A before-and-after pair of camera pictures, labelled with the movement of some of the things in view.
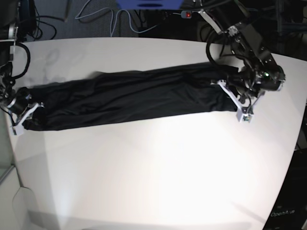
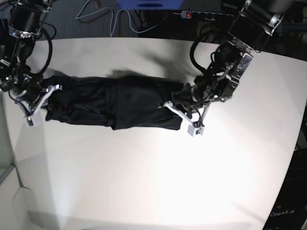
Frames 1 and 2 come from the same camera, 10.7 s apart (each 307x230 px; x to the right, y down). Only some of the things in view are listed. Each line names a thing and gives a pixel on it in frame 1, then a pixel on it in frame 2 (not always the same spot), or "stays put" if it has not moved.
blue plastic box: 150,5 stays put
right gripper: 243,93 to 188,102
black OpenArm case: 290,212 stays put
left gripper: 20,106 to 30,100
